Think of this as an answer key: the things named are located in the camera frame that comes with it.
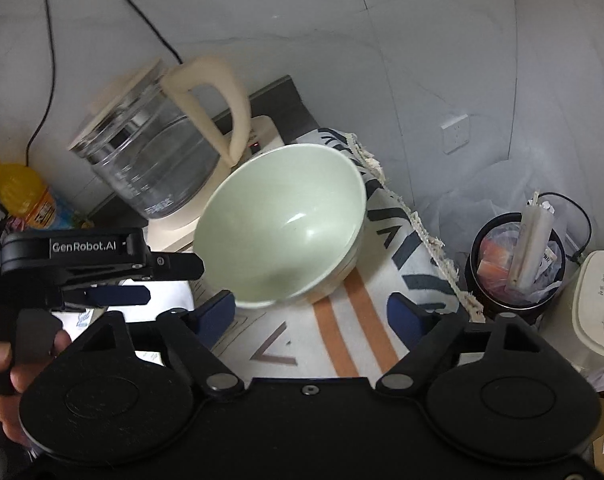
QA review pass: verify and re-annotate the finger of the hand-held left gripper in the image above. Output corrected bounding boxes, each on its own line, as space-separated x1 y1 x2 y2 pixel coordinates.
62 284 151 310
149 252 206 282

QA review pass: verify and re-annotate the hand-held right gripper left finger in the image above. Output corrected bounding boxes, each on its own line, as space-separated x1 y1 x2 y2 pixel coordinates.
74 290 243 401

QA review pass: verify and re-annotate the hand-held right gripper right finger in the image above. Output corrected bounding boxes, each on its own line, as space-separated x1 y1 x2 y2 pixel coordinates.
376 292 547 401

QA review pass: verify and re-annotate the pale green bowl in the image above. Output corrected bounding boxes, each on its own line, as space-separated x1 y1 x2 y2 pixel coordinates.
193 143 369 310

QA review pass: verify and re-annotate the person's left hand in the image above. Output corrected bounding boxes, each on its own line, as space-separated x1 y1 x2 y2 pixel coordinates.
0 330 74 448

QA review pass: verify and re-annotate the cream kettle base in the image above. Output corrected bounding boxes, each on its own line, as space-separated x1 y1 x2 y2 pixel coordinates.
144 115 287 253

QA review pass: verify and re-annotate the patterned white cloth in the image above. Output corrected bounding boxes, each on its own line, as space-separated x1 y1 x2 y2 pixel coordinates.
192 127 487 378

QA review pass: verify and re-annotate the black trash can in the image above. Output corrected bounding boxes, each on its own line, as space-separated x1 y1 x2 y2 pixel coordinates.
464 212 567 326

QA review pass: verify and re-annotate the yellow juice bottle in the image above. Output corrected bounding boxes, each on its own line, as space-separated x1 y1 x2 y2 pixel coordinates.
0 156 75 231

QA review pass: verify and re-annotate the orange wrapper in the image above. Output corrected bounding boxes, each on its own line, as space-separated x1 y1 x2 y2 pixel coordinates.
479 240 515 281

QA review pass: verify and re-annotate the clear plastic bag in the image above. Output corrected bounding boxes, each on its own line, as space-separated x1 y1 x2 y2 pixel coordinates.
422 155 604 261

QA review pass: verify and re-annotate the white plastic roll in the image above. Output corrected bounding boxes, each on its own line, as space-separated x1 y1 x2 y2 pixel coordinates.
509 191 556 288

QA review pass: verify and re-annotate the cream appliance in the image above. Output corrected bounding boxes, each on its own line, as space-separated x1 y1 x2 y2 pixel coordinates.
556 250 604 376

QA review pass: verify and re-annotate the glass kettle with cream handle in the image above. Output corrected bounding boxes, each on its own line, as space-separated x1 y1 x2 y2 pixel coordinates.
66 56 253 221

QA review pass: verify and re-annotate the white wall socket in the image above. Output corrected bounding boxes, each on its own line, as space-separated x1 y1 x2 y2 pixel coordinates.
439 112 470 155

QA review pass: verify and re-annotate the thin black cable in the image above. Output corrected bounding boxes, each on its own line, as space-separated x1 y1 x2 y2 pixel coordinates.
534 191 593 263

